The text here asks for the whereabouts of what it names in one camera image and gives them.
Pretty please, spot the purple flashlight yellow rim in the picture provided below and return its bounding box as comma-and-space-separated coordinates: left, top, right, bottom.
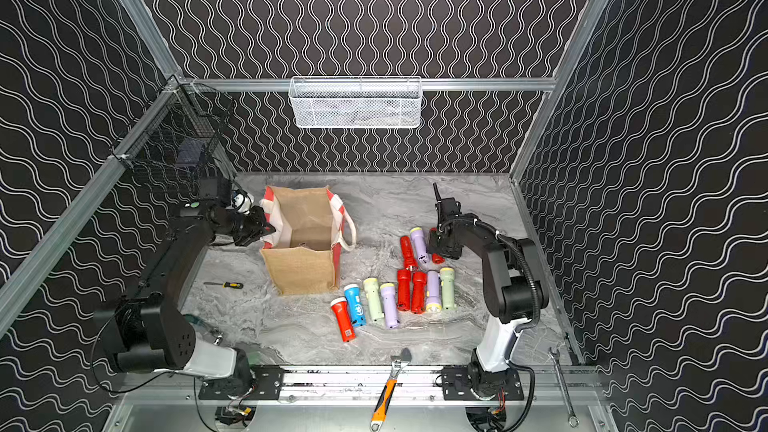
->
410, 227, 431, 266

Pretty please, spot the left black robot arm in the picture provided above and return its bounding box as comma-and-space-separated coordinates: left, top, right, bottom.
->
89, 200, 275, 394

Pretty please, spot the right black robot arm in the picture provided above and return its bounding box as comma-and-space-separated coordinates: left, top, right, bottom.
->
427, 196, 549, 399

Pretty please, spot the green flashlight lower right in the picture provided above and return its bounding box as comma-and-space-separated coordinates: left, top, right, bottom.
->
439, 267, 456, 310

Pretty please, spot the green flashlight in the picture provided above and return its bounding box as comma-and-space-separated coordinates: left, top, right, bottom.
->
363, 277, 385, 324
439, 267, 456, 310

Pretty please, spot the red flashlight long upper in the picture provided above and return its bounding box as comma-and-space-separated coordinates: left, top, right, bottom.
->
399, 235, 418, 272

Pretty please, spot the yellow black screwdriver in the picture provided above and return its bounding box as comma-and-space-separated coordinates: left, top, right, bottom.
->
203, 281, 244, 290

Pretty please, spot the purple flashlight lower right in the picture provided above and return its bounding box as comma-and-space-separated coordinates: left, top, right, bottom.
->
425, 270, 442, 312

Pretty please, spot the purple flashlight lower left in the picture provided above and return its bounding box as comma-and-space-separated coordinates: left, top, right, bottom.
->
380, 283, 400, 329

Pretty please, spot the green flashlight lower left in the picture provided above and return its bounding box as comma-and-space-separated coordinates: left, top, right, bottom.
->
363, 277, 385, 324

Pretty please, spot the blue flashlight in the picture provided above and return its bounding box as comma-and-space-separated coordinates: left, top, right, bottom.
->
344, 284, 366, 328

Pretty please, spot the orange adjustable wrench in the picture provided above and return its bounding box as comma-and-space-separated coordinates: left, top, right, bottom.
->
369, 348, 412, 432

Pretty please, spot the silver combination wrench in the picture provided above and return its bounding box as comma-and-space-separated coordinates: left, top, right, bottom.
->
548, 348, 580, 429

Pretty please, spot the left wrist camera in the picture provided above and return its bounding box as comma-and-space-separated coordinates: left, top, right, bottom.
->
196, 177, 256, 214

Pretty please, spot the black wire basket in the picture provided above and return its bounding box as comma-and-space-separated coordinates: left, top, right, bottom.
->
119, 83, 236, 195

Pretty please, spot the white wire basket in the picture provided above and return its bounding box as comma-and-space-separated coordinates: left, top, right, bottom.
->
288, 76, 423, 129

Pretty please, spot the metal base rail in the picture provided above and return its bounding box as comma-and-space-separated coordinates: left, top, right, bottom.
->
119, 362, 601, 406

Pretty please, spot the aluminium corner post right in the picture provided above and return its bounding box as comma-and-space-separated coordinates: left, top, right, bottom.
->
510, 0, 609, 184

